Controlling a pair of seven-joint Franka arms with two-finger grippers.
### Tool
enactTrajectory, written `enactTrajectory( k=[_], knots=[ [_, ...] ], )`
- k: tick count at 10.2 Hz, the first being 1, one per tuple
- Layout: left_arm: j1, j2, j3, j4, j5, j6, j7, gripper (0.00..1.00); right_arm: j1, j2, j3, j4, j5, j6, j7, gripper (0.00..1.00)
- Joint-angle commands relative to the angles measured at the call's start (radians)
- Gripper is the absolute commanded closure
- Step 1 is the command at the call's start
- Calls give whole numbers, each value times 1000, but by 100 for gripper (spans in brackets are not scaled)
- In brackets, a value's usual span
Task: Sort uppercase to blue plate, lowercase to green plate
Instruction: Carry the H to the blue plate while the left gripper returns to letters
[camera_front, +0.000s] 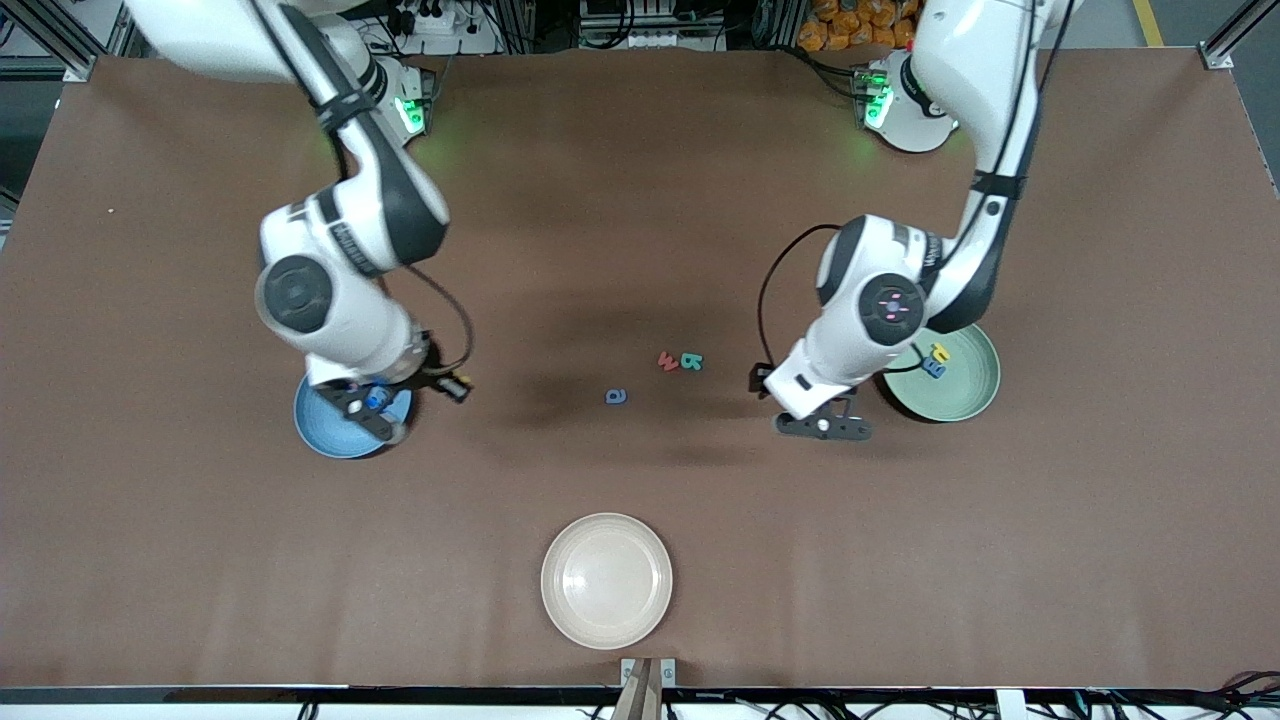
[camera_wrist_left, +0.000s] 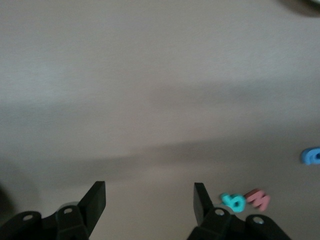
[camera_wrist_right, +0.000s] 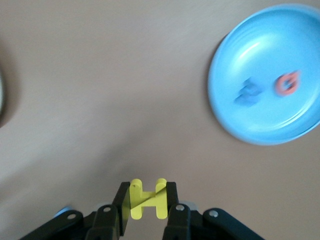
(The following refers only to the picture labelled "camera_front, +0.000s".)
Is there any blue plate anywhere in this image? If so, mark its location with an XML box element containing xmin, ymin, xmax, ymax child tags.
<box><xmin>293</xmin><ymin>372</ymin><xmax>414</xmax><ymax>460</ymax></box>

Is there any green plate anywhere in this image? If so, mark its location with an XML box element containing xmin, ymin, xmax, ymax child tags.
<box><xmin>880</xmin><ymin>322</ymin><xmax>1002</xmax><ymax>424</ymax></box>

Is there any beige plate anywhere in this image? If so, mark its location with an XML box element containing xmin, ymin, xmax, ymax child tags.
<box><xmin>540</xmin><ymin>512</ymin><xmax>674</xmax><ymax>651</ymax></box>

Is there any brown table cover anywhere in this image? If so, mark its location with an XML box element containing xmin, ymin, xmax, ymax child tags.
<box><xmin>0</xmin><ymin>48</ymin><xmax>1280</xmax><ymax>691</ymax></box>

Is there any white power strip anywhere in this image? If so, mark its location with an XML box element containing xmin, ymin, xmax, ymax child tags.
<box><xmin>375</xmin><ymin>0</ymin><xmax>501</xmax><ymax>56</ymax></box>

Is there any pile of orange objects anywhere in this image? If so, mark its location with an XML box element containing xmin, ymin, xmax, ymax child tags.
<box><xmin>798</xmin><ymin>0</ymin><xmax>921</xmax><ymax>53</ymax></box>

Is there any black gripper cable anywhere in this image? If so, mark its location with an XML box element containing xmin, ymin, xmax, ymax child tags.
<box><xmin>757</xmin><ymin>0</ymin><xmax>1076</xmax><ymax>376</ymax></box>
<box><xmin>250</xmin><ymin>0</ymin><xmax>474</xmax><ymax>373</ymax></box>

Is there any aluminium frame profile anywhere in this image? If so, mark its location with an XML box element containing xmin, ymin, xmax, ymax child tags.
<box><xmin>1203</xmin><ymin>0</ymin><xmax>1280</xmax><ymax>71</ymax></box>
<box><xmin>0</xmin><ymin>0</ymin><xmax>136</xmax><ymax>83</ymax></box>

